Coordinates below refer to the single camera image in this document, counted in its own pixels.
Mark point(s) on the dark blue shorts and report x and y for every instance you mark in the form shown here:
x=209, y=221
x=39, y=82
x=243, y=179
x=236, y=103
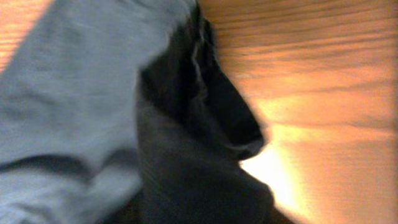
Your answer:
x=119, y=112

